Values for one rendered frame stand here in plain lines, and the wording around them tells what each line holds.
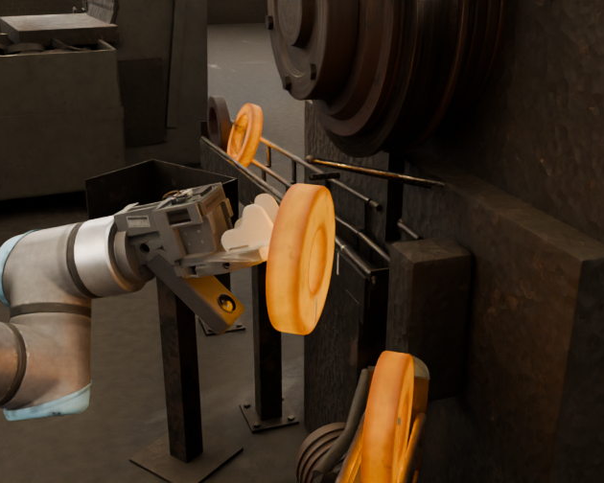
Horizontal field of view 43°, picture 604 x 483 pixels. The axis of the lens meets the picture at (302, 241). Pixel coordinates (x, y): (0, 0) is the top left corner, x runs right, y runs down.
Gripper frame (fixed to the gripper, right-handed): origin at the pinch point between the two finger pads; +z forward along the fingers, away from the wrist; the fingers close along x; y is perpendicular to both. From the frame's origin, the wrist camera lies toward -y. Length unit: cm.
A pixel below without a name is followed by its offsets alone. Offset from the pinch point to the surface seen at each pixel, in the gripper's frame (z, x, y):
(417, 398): 5.4, 8.2, -24.9
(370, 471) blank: 3.1, -7.3, -23.5
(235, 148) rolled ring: -62, 126, -11
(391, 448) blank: 5.9, -6.9, -21.1
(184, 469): -72, 65, -74
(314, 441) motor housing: -14.4, 18.6, -37.1
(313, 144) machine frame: -26, 87, -7
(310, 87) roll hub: -6.7, 36.7, 11.0
